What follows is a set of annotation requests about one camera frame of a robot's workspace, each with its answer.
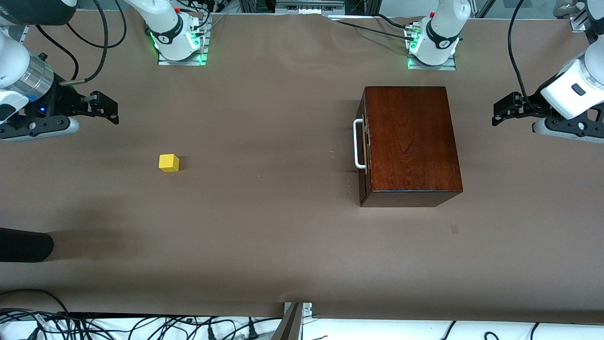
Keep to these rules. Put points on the brown paper table cover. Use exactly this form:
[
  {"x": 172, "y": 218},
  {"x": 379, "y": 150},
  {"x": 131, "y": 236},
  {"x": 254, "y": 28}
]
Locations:
[{"x": 283, "y": 245}]

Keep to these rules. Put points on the yellow cube block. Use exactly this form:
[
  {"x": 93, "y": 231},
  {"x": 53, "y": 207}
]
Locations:
[{"x": 168, "y": 163}]

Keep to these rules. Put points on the aluminium profile corner post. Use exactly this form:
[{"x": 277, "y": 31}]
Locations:
[{"x": 578, "y": 21}]

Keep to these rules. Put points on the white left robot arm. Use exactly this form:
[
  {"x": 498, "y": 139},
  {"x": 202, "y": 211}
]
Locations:
[{"x": 443, "y": 28}]

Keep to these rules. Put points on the black cylinder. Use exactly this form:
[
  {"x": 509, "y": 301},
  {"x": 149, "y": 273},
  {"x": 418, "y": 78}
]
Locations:
[{"x": 23, "y": 245}]

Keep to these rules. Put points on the black power plug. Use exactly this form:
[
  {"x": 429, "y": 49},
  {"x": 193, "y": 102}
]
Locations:
[
  {"x": 212, "y": 333},
  {"x": 252, "y": 332}
]

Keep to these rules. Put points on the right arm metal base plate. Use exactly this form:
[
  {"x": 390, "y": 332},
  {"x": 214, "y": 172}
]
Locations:
[{"x": 181, "y": 61}]

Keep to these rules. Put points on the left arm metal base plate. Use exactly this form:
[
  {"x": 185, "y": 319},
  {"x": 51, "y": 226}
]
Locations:
[{"x": 432, "y": 67}]

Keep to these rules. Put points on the grey diagonal metal beam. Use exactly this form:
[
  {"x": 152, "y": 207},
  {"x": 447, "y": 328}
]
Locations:
[{"x": 289, "y": 326}]

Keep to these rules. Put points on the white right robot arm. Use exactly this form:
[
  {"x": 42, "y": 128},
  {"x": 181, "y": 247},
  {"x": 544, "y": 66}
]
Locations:
[{"x": 167, "y": 28}]

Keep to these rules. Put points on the aluminium table edge rail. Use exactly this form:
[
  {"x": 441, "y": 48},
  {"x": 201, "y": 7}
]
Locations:
[{"x": 19, "y": 33}]

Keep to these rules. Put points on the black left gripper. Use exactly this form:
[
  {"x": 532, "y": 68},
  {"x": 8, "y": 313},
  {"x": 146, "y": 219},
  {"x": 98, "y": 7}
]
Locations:
[{"x": 532, "y": 104}]

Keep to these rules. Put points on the silver corner bracket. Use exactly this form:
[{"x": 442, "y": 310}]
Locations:
[{"x": 307, "y": 309}]

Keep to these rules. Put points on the dark brown wooden cabinet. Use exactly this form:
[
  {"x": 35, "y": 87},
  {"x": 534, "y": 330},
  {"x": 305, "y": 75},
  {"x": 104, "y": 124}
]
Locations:
[{"x": 410, "y": 141}]

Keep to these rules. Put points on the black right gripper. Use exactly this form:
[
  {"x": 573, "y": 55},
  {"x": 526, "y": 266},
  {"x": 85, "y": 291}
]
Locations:
[{"x": 62, "y": 101}]

